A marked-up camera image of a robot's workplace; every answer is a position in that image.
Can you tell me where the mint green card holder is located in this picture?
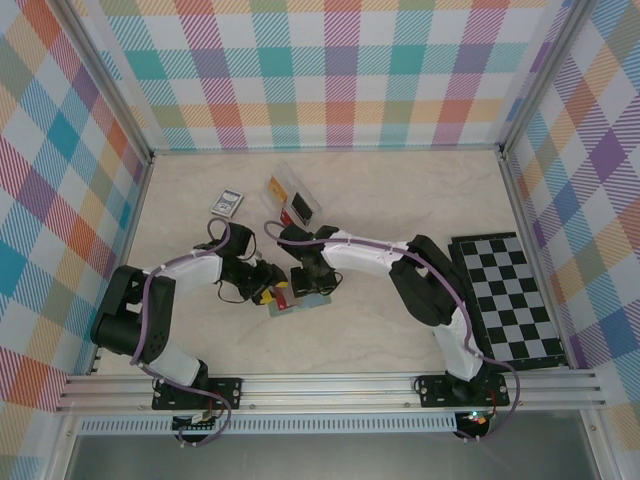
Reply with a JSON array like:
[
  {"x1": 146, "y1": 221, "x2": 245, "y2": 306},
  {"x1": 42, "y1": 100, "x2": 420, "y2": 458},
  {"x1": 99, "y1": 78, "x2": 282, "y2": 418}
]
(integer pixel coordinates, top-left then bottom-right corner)
[{"x1": 267, "y1": 292, "x2": 335, "y2": 319}]

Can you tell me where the black white chessboard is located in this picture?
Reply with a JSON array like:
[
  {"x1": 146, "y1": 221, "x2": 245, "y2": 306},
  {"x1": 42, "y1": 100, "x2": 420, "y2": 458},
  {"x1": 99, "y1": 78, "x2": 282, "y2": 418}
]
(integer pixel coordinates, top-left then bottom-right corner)
[{"x1": 448, "y1": 231, "x2": 570, "y2": 372}]

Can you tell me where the aluminium frame post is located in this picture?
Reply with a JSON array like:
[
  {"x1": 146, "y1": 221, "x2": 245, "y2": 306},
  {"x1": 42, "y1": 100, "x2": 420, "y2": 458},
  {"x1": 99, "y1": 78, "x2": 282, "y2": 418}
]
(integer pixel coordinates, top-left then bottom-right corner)
[
  {"x1": 58, "y1": 0, "x2": 154, "y2": 164},
  {"x1": 498, "y1": 0, "x2": 595, "y2": 157}
]

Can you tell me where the small circuit board with LED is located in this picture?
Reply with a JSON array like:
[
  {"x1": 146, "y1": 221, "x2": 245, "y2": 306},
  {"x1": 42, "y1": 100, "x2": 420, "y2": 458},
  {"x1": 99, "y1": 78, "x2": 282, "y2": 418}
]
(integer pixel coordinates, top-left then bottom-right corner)
[{"x1": 458, "y1": 408, "x2": 495, "y2": 432}]

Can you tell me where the blue playing card box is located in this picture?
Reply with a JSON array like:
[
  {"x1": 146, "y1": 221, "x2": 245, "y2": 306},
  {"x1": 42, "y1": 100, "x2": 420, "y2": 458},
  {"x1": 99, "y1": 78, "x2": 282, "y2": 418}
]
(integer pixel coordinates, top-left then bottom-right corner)
[{"x1": 209, "y1": 188, "x2": 246, "y2": 219}]

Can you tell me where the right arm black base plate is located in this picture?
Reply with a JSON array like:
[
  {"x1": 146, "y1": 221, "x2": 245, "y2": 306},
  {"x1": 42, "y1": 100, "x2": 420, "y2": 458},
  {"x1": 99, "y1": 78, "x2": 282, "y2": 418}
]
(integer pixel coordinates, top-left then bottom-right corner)
[{"x1": 416, "y1": 373, "x2": 512, "y2": 409}]

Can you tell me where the slotted white cable duct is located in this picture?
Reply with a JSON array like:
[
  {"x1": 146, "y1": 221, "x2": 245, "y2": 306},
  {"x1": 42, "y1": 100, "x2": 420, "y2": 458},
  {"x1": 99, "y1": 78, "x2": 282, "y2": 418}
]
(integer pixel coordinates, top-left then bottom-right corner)
[{"x1": 78, "y1": 412, "x2": 460, "y2": 437}]

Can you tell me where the black credit card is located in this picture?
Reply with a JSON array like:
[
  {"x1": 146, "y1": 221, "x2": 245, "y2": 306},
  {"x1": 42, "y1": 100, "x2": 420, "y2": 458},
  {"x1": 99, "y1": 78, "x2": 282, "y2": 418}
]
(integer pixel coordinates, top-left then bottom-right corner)
[{"x1": 291, "y1": 192, "x2": 315, "y2": 221}]

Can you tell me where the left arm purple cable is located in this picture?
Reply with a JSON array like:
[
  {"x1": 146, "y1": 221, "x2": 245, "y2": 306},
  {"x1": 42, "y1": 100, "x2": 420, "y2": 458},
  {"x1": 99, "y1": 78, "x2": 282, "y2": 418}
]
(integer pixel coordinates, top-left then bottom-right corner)
[{"x1": 130, "y1": 218, "x2": 234, "y2": 447}]

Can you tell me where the clear plastic organizer tray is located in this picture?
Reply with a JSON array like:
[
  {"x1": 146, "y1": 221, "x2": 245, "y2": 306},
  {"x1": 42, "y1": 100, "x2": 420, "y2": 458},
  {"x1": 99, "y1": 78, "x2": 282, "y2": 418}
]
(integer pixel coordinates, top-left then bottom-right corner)
[{"x1": 261, "y1": 160, "x2": 325, "y2": 227}]

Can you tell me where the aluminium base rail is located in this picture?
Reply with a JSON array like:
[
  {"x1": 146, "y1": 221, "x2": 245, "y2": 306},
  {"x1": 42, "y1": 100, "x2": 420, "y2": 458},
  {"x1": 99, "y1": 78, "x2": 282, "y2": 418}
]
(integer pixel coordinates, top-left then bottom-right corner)
[{"x1": 55, "y1": 370, "x2": 610, "y2": 415}]

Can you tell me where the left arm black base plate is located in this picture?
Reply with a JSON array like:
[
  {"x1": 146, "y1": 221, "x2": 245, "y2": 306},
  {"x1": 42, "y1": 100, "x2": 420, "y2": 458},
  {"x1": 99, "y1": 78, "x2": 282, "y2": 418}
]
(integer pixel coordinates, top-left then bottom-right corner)
[{"x1": 151, "y1": 374, "x2": 245, "y2": 412}]

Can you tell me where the small circuit board with label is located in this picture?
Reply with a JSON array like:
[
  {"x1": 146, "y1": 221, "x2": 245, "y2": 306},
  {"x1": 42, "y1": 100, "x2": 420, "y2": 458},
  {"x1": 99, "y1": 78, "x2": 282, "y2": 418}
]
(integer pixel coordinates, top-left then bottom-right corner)
[{"x1": 171, "y1": 412, "x2": 222, "y2": 434}]

